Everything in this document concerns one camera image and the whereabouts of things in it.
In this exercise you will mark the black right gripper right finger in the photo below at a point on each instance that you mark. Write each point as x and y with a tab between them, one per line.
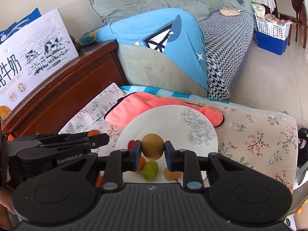
188	163

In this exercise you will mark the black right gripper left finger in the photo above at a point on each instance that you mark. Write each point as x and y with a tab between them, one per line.
117	163

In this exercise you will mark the brown kiwi fruit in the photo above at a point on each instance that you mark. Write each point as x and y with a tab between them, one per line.
152	146

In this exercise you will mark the small orange tangerine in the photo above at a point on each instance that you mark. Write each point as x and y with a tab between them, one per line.
93	133

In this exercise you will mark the red cherry tomato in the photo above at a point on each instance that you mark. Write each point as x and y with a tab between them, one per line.
130	144

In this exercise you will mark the orange tangerine on plate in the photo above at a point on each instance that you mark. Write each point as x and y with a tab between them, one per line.
141	164

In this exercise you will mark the white floral plate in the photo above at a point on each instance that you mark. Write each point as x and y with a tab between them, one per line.
184	127

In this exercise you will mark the green jujube fruit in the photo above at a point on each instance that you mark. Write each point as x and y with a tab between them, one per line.
150	170

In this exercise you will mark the pink towel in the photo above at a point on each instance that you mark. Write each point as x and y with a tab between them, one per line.
134	104

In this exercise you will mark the floral table cloth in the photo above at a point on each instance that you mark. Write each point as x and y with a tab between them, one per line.
261	140

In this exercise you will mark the dark wooden cabinet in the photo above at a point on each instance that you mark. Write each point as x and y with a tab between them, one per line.
66	92

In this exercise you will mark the white milk carton box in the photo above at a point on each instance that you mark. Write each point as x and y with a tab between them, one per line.
31	55

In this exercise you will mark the green sofa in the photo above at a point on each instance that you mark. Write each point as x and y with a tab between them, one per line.
145	67

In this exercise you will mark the blue patterned blanket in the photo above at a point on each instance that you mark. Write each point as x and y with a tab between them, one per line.
173	32

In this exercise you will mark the houndstooth sofa cover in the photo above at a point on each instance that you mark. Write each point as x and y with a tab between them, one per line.
227	40

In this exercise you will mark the blue plastic crate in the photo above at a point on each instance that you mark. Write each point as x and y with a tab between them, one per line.
271	44

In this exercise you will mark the green cushion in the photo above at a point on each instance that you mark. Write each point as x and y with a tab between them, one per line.
110	11

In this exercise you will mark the white plastic basket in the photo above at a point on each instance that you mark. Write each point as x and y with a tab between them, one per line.
272	29

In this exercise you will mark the wooden chair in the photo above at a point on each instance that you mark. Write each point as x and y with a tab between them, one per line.
300	19

